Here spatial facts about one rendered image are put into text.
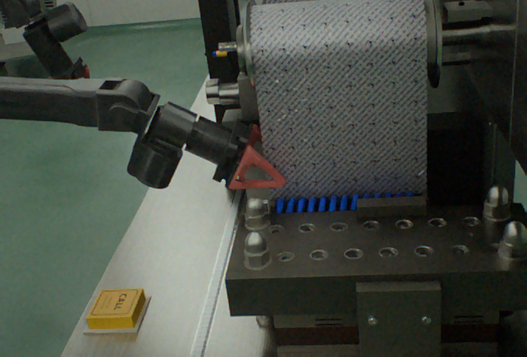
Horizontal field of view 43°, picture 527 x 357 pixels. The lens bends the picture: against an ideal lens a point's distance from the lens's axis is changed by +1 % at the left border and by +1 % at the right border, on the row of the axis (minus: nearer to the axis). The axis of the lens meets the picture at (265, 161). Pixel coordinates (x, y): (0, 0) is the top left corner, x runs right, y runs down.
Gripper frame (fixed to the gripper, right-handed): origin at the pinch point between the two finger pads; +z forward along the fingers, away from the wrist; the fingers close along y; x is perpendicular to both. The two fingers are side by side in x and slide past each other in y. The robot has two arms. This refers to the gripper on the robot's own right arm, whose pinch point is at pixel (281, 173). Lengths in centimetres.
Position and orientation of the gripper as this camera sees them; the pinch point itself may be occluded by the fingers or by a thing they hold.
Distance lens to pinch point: 98.9
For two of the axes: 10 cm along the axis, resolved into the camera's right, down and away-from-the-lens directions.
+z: 9.1, 4.1, 1.1
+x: 4.1, -8.1, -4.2
